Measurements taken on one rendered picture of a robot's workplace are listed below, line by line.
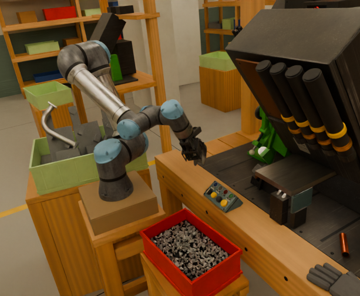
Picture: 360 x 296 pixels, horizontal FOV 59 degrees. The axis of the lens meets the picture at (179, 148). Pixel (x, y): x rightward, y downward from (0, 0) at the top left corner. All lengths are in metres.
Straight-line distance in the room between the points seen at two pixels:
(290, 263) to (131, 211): 0.64
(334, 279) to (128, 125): 0.80
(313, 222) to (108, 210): 0.78
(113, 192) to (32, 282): 1.36
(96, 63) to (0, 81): 6.65
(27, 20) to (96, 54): 6.03
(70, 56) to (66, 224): 1.01
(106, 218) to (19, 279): 1.42
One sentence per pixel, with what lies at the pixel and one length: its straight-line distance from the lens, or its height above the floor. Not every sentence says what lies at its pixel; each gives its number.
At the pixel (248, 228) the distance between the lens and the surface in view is 1.23.
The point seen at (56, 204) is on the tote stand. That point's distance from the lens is 1.91.
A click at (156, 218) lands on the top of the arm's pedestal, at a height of 0.84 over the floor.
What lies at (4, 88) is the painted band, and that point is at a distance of 8.02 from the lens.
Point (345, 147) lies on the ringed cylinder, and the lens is 0.88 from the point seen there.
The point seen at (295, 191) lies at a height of 1.12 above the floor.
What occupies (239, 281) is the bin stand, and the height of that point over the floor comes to 0.80.
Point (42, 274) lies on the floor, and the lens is 2.61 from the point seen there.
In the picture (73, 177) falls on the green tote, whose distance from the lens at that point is 1.83.
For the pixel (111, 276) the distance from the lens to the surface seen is 1.50.
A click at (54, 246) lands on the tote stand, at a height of 0.44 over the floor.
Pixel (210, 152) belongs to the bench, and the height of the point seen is 0.88.
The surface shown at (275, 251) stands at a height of 0.90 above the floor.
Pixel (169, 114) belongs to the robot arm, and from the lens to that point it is 1.18.
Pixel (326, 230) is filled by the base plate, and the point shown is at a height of 0.90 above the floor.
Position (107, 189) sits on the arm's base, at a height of 0.99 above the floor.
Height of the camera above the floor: 1.69
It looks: 26 degrees down
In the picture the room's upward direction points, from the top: 6 degrees counter-clockwise
